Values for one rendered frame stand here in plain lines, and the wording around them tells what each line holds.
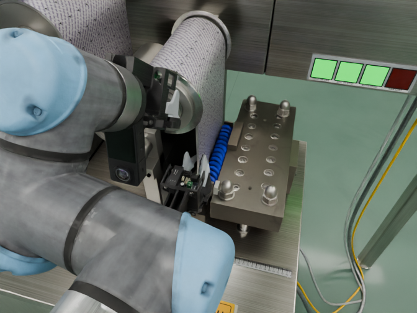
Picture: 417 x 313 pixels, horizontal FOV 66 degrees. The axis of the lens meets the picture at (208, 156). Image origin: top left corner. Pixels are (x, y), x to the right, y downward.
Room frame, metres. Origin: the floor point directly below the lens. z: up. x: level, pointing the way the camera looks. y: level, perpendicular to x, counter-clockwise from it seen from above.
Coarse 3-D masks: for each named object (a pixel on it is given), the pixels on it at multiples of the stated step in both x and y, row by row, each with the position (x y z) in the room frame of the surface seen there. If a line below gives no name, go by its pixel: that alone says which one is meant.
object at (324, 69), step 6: (318, 60) 0.72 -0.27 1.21; (324, 60) 0.72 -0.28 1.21; (318, 66) 0.72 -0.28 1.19; (324, 66) 0.72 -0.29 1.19; (330, 66) 0.71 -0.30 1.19; (312, 72) 0.72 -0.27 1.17; (318, 72) 0.72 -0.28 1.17; (324, 72) 0.72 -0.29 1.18; (330, 72) 0.71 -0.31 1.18; (330, 78) 0.71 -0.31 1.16
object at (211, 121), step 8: (224, 72) 0.70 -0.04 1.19; (216, 88) 0.62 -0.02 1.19; (216, 96) 0.62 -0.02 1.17; (208, 104) 0.55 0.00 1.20; (216, 104) 0.62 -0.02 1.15; (208, 112) 0.55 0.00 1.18; (216, 112) 0.62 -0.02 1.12; (200, 120) 0.49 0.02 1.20; (208, 120) 0.55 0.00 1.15; (216, 120) 0.62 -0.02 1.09; (200, 128) 0.49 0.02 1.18; (208, 128) 0.55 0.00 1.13; (216, 128) 0.63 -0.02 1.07; (200, 136) 0.49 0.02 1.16; (208, 136) 0.55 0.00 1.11; (216, 136) 0.63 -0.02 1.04; (200, 144) 0.49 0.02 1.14; (208, 144) 0.55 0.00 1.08; (200, 152) 0.49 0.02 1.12; (208, 152) 0.55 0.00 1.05; (208, 160) 0.55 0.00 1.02
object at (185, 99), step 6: (168, 84) 0.47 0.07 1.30; (180, 90) 0.47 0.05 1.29; (180, 96) 0.47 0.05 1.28; (186, 96) 0.46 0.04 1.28; (186, 102) 0.46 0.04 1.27; (192, 102) 0.47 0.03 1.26; (186, 108) 0.46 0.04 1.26; (192, 108) 0.46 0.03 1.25; (186, 114) 0.46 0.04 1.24; (192, 114) 0.46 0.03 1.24; (186, 120) 0.46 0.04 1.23; (180, 126) 0.47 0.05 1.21
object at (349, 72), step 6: (342, 66) 0.71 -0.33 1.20; (348, 66) 0.70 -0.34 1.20; (354, 66) 0.70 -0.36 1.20; (360, 66) 0.70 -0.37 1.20; (342, 72) 0.70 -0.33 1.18; (348, 72) 0.70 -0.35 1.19; (354, 72) 0.70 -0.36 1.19; (336, 78) 0.71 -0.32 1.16; (342, 78) 0.70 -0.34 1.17; (348, 78) 0.70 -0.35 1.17; (354, 78) 0.70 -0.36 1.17
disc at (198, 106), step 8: (160, 72) 0.48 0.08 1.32; (176, 72) 0.48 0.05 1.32; (184, 80) 0.47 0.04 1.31; (184, 88) 0.47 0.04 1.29; (192, 88) 0.47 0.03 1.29; (192, 96) 0.47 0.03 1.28; (200, 104) 0.47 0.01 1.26; (200, 112) 0.47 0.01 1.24; (192, 120) 0.47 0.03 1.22; (184, 128) 0.48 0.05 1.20; (192, 128) 0.47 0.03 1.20
